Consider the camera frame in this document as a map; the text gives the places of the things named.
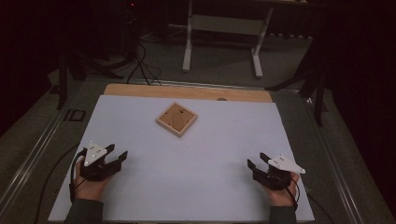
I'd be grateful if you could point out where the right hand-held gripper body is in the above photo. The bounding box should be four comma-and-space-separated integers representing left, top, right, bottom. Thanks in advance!
252, 153, 306, 191

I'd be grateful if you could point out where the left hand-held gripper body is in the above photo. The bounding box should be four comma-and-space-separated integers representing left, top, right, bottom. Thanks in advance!
79, 140, 122, 183

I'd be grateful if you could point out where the wooden picture frame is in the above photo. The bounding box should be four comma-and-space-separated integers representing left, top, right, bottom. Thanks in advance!
155, 101, 199, 138

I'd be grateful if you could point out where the person's right hand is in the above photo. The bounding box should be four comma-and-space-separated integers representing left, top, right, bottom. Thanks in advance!
264, 172, 301, 208

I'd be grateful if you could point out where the person's left hand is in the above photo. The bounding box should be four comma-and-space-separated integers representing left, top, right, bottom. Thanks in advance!
73, 157, 115, 203

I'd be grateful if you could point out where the white table mat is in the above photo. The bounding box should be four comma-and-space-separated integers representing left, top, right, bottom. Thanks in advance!
48, 94, 316, 222

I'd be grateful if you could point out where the black tripod stand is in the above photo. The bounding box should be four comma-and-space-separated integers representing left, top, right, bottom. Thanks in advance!
265, 46, 330, 127

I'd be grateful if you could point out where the dark equipment with red light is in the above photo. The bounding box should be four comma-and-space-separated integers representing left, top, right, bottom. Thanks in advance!
123, 0, 140, 62

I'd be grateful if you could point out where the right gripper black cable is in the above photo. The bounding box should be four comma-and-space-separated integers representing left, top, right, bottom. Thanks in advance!
288, 176, 302, 211

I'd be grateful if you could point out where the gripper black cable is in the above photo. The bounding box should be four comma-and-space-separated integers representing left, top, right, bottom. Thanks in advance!
288, 176, 302, 211
68, 147, 89, 203

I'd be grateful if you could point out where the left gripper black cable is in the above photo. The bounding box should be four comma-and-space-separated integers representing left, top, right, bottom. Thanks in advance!
68, 147, 89, 203

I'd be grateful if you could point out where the black cable on floor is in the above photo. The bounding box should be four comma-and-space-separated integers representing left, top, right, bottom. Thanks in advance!
306, 192, 336, 224
33, 142, 80, 224

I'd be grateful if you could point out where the metal floor rail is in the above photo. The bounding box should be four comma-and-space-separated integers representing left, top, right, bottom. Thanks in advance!
0, 81, 82, 213
303, 96, 366, 224

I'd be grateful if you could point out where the bundle of black floor cables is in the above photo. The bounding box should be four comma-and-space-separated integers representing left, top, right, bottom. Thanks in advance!
125, 40, 163, 87

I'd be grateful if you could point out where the white metal desk frame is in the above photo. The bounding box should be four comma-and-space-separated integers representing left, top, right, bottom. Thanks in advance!
181, 0, 275, 79

